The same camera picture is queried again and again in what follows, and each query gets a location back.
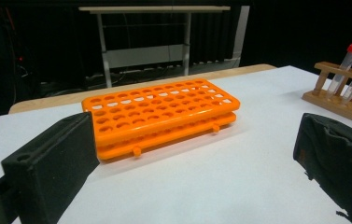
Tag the wooden table board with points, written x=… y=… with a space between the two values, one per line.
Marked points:
x=55 y=99

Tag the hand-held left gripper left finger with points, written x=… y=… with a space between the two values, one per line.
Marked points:
x=49 y=168

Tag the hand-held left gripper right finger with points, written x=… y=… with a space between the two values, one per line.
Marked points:
x=338 y=161

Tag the wooden tube rack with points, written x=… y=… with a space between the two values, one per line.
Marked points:
x=329 y=101

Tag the metal stand frame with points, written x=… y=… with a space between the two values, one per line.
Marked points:
x=142 y=56

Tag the orange plastic tube rack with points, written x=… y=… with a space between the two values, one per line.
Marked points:
x=139 y=132

